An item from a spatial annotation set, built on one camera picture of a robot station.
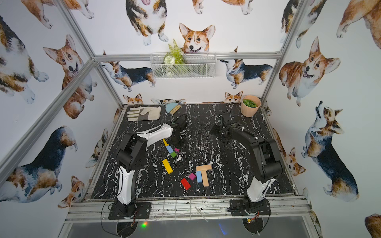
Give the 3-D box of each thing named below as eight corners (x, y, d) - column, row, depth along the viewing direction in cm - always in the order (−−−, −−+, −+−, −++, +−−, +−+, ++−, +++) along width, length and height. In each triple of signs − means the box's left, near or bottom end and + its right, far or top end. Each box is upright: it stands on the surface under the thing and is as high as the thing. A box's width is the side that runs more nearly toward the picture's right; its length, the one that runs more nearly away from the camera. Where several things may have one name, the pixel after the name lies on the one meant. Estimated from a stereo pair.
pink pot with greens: (241, 119, 114) (244, 108, 105) (238, 105, 124) (241, 94, 115) (258, 118, 114) (263, 108, 105) (254, 105, 124) (258, 94, 114)
